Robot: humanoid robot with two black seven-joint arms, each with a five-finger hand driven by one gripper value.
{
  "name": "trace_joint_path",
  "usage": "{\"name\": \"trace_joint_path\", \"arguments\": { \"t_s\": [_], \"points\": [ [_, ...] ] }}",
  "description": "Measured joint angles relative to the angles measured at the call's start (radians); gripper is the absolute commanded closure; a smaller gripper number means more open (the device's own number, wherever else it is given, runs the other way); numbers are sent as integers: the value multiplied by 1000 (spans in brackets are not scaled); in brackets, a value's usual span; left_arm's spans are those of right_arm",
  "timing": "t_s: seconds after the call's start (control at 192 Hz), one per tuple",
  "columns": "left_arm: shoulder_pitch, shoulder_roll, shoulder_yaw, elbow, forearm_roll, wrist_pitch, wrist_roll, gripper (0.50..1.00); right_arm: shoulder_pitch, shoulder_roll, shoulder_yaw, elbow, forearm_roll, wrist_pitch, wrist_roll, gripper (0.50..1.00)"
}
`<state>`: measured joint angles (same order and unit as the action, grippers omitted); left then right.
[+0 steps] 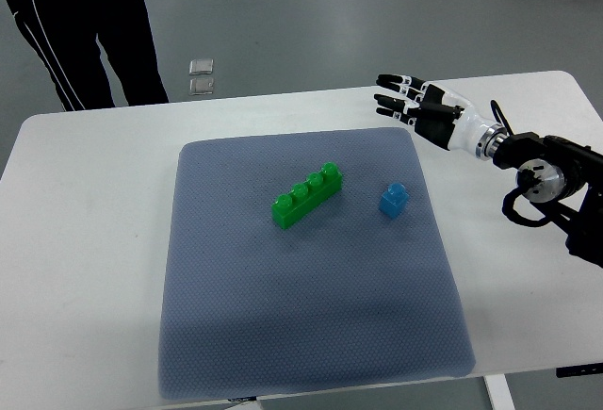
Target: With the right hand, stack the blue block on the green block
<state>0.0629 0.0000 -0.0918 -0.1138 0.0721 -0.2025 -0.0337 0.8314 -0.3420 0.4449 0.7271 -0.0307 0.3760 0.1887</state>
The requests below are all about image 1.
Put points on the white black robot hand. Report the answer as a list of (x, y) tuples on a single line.
[(439, 115)]

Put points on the blue toy block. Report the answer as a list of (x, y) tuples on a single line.
[(394, 200)]

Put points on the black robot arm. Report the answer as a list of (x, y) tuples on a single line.
[(557, 181)]

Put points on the green four-stud toy block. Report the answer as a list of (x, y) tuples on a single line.
[(303, 197)]

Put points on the blue-grey textured mat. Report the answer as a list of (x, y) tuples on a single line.
[(344, 297)]

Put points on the lower metal floor plate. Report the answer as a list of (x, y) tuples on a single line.
[(201, 86)]

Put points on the metal floor plate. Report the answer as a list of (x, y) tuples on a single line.
[(200, 66), (201, 86)]

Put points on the upper metal floor plate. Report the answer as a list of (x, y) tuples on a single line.
[(200, 66)]

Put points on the white table leg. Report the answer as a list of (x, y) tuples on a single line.
[(498, 391)]

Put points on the black table control panel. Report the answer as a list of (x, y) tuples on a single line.
[(578, 371)]

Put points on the person in black tracksuit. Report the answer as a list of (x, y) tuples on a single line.
[(74, 39)]

